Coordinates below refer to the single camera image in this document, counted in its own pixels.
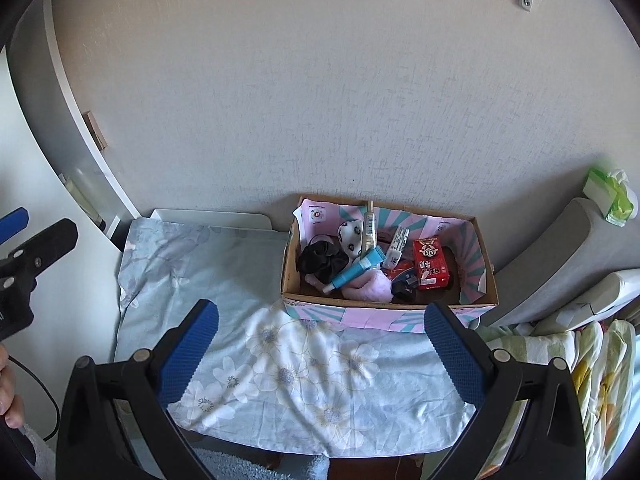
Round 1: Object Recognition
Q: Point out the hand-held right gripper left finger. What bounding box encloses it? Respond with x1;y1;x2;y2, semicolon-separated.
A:
56;299;221;480

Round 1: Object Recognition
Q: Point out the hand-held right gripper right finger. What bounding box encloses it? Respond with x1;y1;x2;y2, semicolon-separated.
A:
423;300;587;480

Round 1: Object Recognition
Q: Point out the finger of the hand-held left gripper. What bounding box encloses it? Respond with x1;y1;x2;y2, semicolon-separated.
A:
0;217;80;293
0;207;30;235

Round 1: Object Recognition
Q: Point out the red snack box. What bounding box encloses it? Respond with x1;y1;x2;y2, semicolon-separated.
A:
412;236;451;292

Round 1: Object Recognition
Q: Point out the long red black cosmetics box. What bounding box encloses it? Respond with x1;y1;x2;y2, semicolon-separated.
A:
387;267;418;296

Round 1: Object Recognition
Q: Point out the pink fluffy hair band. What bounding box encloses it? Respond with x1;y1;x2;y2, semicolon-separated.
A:
304;267;393;303

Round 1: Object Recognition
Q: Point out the white box with black pattern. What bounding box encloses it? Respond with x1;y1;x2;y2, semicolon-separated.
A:
382;225;412;270

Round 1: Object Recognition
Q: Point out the blue tube with white cap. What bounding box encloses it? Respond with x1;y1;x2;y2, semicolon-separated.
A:
322;245;387;295

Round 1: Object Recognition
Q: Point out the cardboard box with pink lining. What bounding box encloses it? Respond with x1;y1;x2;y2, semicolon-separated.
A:
279;194;500;333

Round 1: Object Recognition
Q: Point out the beige tube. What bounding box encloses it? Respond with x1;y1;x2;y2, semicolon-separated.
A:
362;199;378;251

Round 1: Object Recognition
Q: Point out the white patterned sock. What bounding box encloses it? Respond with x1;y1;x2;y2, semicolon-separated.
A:
336;219;368;256

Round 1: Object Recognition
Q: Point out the black scrunchie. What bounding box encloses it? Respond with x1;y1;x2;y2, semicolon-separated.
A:
299;240;351;283

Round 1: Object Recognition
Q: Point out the person's left hand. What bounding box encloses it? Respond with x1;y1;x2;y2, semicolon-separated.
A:
0;347;27;429

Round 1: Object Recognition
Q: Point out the pale green bar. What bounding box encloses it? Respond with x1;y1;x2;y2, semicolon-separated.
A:
59;174;107;231

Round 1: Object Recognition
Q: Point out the white cabinet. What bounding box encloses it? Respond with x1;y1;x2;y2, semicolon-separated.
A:
0;0;140;441

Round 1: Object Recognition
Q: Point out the pale blue floral cloth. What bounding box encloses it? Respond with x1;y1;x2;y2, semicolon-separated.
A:
116;217;478;458

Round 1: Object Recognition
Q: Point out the brown wooden block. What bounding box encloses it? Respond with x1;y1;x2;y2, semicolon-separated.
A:
82;110;109;152

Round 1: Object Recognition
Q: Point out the blue terry towel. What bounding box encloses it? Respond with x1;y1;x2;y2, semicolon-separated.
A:
192;447;331;480

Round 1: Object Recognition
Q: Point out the green striped blanket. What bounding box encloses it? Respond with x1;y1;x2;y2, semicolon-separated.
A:
470;317;640;480

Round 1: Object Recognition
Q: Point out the pale grey cushion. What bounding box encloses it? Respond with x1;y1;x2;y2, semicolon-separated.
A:
535;269;640;336

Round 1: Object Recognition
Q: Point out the green tissue pack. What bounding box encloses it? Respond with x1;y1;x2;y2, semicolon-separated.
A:
581;167;633;228

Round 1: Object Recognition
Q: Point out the black cable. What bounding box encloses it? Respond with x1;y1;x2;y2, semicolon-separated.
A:
6;352;62;442

